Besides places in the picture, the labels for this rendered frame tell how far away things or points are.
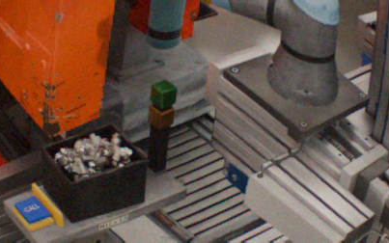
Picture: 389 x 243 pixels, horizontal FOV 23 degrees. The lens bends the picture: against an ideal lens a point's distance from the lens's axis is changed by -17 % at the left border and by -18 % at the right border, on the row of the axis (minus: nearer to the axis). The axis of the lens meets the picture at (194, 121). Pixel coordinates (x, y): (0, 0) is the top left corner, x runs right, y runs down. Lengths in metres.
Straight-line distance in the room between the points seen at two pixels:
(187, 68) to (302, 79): 1.18
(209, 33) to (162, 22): 1.08
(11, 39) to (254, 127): 0.65
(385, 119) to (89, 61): 0.68
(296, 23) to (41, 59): 0.61
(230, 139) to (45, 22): 0.47
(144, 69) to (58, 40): 0.93
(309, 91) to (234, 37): 1.77
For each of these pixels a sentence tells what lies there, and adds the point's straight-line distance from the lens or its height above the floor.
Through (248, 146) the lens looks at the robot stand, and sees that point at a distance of 2.14.
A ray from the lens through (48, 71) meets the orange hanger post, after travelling 2.23.
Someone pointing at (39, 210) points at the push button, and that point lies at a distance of 2.19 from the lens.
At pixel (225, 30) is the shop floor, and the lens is 3.77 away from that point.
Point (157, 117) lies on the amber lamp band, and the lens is 2.28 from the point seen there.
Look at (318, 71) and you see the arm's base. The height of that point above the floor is 0.89.
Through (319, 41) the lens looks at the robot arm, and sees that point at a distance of 1.93.
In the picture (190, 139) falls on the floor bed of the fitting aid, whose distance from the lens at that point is 3.18.
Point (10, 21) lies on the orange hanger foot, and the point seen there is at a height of 0.70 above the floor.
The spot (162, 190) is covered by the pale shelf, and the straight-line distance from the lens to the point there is 2.33.
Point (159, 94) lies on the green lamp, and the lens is 2.25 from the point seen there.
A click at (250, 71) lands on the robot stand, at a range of 2.04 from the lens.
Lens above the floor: 1.92
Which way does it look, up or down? 36 degrees down
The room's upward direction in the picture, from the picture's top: 7 degrees clockwise
